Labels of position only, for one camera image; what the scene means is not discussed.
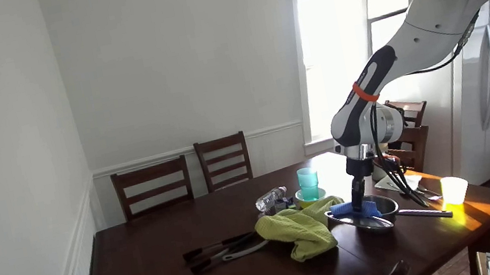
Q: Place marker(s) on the teal plastic bowl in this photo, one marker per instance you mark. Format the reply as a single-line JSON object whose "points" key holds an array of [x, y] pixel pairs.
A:
{"points": [[320, 192]]}

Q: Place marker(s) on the silver and black tongs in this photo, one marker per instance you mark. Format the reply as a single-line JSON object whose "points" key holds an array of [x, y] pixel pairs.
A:
{"points": [[240, 253]]}

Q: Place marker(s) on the dark blue packet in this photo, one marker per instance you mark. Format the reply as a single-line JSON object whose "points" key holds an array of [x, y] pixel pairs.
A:
{"points": [[283, 204]]}

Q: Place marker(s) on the white refrigerator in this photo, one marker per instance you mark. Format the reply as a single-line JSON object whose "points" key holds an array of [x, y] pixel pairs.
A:
{"points": [[481, 106]]}

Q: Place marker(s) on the green towel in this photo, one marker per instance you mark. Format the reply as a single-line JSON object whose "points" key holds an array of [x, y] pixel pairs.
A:
{"points": [[303, 230]]}

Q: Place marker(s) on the clear plastic water bottle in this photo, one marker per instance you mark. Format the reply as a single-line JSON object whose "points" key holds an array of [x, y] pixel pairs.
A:
{"points": [[270, 198]]}

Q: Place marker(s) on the white plastic cup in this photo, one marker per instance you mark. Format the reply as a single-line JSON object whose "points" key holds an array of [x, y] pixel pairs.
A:
{"points": [[454, 190]]}

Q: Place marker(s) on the teal plastic cup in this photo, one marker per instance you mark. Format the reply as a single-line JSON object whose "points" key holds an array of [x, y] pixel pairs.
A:
{"points": [[308, 181]]}

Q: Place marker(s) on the blue towel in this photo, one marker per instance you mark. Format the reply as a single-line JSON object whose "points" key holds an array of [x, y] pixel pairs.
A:
{"points": [[368, 209]]}

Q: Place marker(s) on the silver cutlery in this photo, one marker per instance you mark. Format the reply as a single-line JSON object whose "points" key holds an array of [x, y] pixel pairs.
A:
{"points": [[429, 193]]}

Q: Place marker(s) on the white paper napkin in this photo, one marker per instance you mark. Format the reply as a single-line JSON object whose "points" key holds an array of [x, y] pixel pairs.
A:
{"points": [[392, 183]]}

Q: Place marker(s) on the window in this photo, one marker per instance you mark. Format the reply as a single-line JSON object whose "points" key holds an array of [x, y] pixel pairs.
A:
{"points": [[336, 56]]}

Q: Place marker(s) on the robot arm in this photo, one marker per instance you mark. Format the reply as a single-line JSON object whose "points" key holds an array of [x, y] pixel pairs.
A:
{"points": [[432, 26]]}

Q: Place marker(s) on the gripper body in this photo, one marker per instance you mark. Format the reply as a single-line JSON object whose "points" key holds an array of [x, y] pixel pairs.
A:
{"points": [[359, 167]]}

